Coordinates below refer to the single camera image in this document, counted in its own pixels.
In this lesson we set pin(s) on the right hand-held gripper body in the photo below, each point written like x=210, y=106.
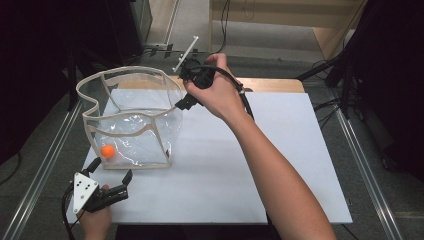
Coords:
x=200, y=76

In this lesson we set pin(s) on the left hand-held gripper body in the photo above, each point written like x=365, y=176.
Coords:
x=83, y=190

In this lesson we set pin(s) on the orange ball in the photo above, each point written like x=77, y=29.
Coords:
x=107, y=151

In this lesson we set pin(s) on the clear plastic bag beige trim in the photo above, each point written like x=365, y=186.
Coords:
x=140, y=146

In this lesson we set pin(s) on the person's right hand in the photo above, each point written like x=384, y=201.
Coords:
x=221, y=96

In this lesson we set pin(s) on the person's left hand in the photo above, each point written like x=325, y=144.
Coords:
x=98, y=220

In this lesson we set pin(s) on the white board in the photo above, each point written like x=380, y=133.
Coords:
x=206, y=173

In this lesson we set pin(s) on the wooden table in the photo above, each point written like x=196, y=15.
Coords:
x=276, y=85

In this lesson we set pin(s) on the dark cabinet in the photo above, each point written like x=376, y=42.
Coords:
x=133, y=26

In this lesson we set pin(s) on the person's dark clothing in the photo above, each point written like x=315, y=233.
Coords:
x=200, y=233

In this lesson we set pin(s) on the light wooden shelf unit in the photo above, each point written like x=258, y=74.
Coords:
x=300, y=20

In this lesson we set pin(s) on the black metal stand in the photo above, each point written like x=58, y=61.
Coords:
x=343, y=76

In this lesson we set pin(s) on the aluminium rail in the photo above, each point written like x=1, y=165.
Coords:
x=366, y=173
x=43, y=166

